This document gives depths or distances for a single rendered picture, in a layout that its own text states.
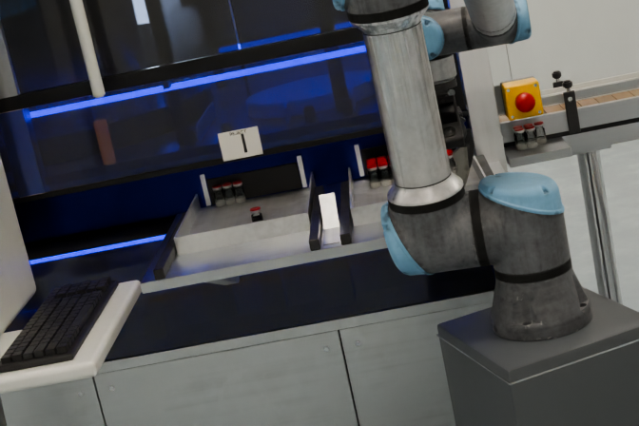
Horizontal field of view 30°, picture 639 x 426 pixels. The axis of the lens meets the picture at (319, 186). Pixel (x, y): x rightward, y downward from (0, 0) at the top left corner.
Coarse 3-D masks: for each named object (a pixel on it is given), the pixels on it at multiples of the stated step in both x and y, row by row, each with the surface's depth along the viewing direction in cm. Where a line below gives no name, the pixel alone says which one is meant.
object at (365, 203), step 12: (348, 168) 253; (480, 168) 230; (468, 180) 237; (360, 192) 244; (372, 192) 243; (384, 192) 241; (360, 204) 235; (372, 204) 221; (360, 216) 221; (372, 216) 221
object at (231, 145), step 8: (248, 128) 247; (256, 128) 247; (224, 136) 248; (232, 136) 248; (240, 136) 248; (248, 136) 247; (256, 136) 247; (224, 144) 248; (232, 144) 248; (240, 144) 248; (248, 144) 248; (256, 144) 248; (224, 152) 248; (232, 152) 248; (240, 152) 248; (248, 152) 248; (256, 152) 248; (224, 160) 249
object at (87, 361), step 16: (128, 288) 239; (112, 304) 231; (128, 304) 231; (112, 320) 221; (16, 336) 225; (96, 336) 214; (112, 336) 216; (0, 352) 218; (80, 352) 207; (96, 352) 206; (32, 368) 204; (48, 368) 203; (64, 368) 202; (80, 368) 201; (96, 368) 202; (0, 384) 203; (16, 384) 202; (32, 384) 202; (48, 384) 203
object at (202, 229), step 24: (288, 192) 257; (312, 192) 245; (192, 216) 248; (216, 216) 250; (240, 216) 246; (264, 216) 242; (288, 216) 225; (192, 240) 226; (216, 240) 226; (240, 240) 226
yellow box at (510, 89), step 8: (512, 80) 249; (520, 80) 247; (528, 80) 245; (536, 80) 244; (504, 88) 244; (512, 88) 243; (520, 88) 243; (528, 88) 243; (536, 88) 243; (504, 96) 246; (512, 96) 244; (536, 96) 244; (504, 104) 249; (512, 104) 244; (536, 104) 244; (512, 112) 245; (520, 112) 244; (528, 112) 244; (536, 112) 244; (512, 120) 245
